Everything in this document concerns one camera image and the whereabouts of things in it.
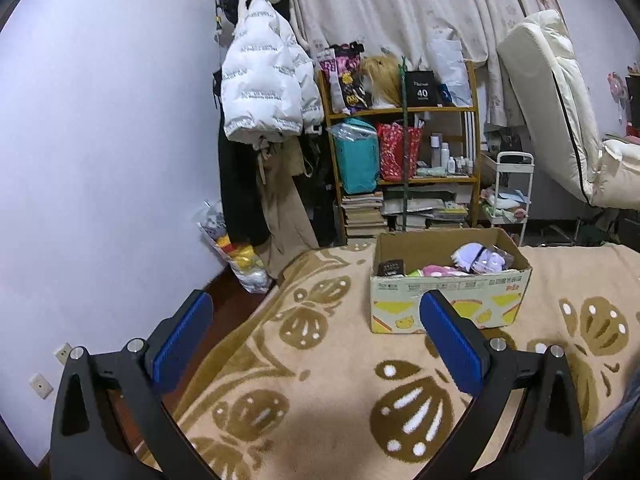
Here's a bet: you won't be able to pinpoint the floral curtain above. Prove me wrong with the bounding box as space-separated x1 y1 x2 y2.
276 0 552 127

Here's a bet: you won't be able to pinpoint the cream folding mattress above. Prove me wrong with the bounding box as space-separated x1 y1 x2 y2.
496 9 640 209

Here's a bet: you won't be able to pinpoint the stack of books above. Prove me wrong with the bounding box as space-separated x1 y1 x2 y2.
341 192 387 239

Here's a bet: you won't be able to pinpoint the person's blue trouser leg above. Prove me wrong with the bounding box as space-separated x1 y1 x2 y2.
582 395 640 480

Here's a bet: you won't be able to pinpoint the yellow wooden shelf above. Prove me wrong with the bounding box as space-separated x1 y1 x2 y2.
315 59 482 247

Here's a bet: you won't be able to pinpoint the printed cardboard box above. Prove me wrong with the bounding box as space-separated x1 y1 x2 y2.
370 227 532 335

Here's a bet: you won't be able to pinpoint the black paper bag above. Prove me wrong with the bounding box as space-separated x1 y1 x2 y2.
404 70 444 107

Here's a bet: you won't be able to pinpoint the white plastic bag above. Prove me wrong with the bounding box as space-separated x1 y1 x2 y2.
430 37 474 107

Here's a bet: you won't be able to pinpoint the purple black packaged accessories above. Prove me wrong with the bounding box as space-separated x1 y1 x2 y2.
317 44 372 114

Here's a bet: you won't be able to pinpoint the pink bear plush toy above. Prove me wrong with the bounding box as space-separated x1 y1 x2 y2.
417 263 472 279

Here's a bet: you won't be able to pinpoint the white puffer jacket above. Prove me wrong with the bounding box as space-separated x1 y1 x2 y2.
220 0 324 144

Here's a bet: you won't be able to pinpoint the teal bag in plastic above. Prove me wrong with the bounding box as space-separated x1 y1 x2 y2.
329 117 381 195

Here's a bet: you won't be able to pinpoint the beige brown patterned blanket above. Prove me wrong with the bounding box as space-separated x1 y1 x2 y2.
135 242 640 480

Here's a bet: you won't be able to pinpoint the plastic bag of toys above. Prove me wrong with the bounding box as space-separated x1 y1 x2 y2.
196 201 274 294

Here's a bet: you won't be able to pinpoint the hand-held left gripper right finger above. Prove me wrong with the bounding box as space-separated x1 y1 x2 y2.
419 289 586 480

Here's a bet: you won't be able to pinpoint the green pole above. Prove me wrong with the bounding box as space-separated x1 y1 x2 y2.
398 56 412 233

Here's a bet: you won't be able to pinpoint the group of toiletry bottles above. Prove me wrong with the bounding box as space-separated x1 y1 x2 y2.
427 132 476 177

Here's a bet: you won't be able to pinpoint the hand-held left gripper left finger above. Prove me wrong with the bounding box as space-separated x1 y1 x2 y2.
49 287 215 480

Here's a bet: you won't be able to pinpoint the blonde wig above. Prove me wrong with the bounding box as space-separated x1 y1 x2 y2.
360 55 404 109

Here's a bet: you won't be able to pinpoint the white utility cart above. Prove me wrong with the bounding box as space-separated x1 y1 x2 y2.
479 151 535 247

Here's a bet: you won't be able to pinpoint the purple-haired plush doll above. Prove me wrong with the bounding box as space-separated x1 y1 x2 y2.
452 242 506 275

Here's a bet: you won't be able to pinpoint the black coat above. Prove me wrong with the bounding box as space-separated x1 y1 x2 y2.
216 70 272 247

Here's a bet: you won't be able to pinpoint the beige trench coat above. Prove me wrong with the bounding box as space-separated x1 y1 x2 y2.
256 135 322 281

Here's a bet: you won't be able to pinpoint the red patterned gift bag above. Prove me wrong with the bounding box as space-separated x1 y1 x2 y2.
376 121 424 181

